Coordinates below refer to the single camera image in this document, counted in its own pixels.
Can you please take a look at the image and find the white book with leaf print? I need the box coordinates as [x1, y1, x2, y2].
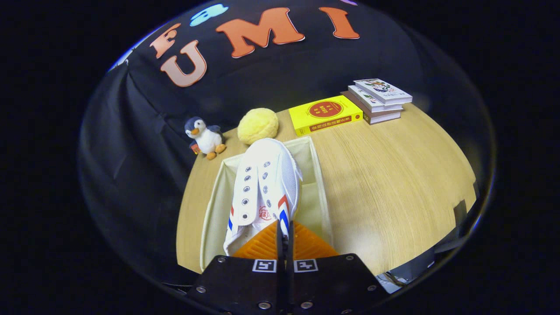
[348, 85, 404, 113]

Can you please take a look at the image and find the white book with floral cover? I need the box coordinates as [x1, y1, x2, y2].
[353, 78, 413, 105]

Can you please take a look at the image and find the yellow round plush toy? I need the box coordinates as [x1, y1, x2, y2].
[238, 108, 279, 145]

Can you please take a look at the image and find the penguin plush toy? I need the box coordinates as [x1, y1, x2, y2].
[184, 116, 227, 161]

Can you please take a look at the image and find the black backdrop cloth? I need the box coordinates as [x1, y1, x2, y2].
[79, 0, 495, 285]

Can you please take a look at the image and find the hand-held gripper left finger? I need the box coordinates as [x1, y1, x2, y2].
[186, 220, 284, 315]

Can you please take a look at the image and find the cream fabric storage box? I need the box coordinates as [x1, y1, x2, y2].
[200, 136, 333, 272]

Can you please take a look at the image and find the yellow book with red circle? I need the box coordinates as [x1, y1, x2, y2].
[288, 95, 364, 137]

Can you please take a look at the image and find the white canvas shoe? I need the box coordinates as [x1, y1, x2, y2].
[223, 138, 303, 256]

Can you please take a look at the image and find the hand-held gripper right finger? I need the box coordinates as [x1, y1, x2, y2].
[287, 221, 388, 315]

